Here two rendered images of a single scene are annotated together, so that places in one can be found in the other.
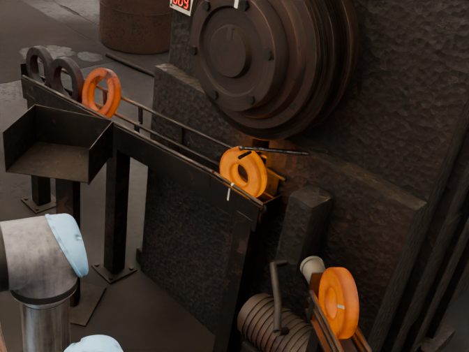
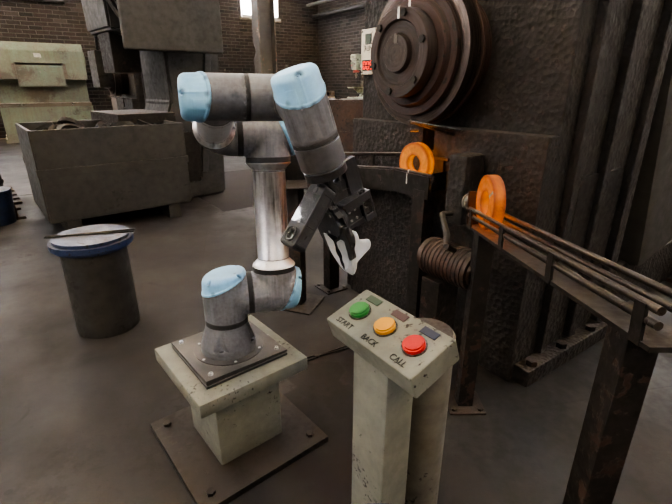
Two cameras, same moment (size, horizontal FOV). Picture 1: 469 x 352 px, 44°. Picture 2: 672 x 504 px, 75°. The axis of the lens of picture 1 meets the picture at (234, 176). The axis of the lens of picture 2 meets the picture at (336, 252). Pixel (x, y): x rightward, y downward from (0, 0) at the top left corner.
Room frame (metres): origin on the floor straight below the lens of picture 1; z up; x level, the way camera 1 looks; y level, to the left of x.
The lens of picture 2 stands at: (-0.31, -0.17, 1.02)
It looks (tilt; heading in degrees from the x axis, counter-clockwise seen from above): 21 degrees down; 15
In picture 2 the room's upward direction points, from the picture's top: straight up
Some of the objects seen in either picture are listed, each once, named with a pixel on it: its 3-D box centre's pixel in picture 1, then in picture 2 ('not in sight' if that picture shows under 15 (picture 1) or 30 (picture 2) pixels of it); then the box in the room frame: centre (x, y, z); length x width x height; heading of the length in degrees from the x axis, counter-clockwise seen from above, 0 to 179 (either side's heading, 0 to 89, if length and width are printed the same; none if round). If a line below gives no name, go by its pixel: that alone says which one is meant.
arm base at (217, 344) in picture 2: not in sight; (227, 331); (0.64, 0.41, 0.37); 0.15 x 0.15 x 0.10
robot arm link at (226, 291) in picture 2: not in sight; (227, 293); (0.65, 0.40, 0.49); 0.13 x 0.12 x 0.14; 121
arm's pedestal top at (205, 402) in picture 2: not in sight; (230, 358); (0.64, 0.41, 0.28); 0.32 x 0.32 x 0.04; 55
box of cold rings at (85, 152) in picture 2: not in sight; (107, 167); (2.62, 2.54, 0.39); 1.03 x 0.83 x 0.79; 144
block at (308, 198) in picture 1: (303, 230); (464, 188); (1.25, -0.21, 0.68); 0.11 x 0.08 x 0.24; 140
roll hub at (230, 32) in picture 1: (234, 50); (400, 53); (1.32, 0.05, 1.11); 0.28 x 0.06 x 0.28; 50
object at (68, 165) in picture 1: (62, 221); (292, 233); (1.53, 0.54, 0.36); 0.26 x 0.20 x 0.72; 85
